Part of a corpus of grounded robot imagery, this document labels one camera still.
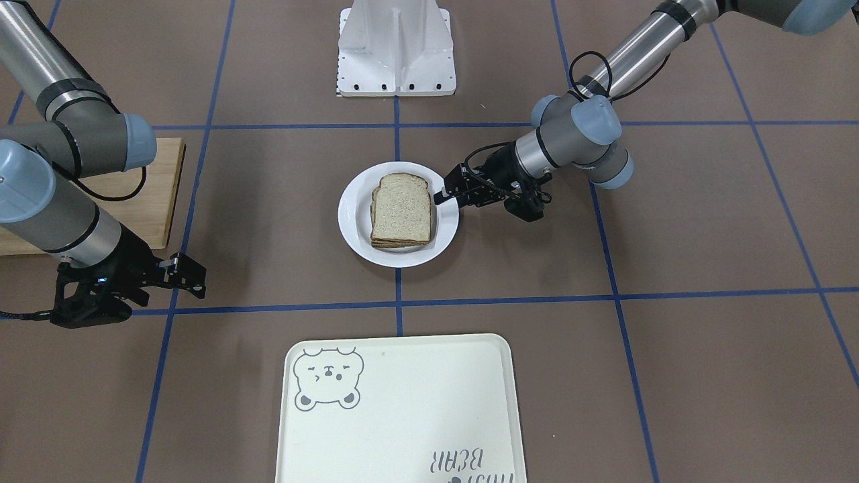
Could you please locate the bread slice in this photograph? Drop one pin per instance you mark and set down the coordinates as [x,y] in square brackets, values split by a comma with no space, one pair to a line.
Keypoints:
[402,208]
[401,244]

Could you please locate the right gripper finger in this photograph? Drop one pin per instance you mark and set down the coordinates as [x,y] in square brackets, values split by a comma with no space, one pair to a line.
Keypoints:
[183,272]
[138,296]

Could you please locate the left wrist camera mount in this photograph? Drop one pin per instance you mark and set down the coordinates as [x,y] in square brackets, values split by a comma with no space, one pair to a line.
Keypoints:
[527,199]

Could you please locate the cream bear tray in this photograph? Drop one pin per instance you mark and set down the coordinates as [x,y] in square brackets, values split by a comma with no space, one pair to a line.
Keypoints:
[439,408]

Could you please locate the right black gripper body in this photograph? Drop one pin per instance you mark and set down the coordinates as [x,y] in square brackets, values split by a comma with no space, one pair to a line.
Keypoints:
[131,262]

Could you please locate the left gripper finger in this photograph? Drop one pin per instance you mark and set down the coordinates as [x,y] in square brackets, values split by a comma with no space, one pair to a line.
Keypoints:
[483,197]
[460,184]

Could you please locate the wooden cutting board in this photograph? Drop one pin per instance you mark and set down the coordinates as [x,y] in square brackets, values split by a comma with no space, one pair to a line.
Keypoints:
[148,215]

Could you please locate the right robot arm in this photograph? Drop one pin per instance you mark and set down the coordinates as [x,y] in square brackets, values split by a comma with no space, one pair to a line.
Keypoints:
[82,134]

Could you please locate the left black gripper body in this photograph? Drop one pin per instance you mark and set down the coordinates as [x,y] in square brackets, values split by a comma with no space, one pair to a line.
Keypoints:
[500,163]

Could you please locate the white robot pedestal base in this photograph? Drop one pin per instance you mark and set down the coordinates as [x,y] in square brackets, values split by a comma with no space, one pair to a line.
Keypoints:
[395,48]

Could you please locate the white round plate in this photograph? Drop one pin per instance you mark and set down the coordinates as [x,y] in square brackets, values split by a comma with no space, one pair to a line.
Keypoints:
[355,219]

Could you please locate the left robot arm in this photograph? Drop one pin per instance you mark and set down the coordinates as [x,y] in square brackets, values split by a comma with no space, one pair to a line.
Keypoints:
[581,129]

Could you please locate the bread slice on plate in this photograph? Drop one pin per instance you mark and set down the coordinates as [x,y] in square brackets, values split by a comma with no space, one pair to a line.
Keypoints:
[401,244]

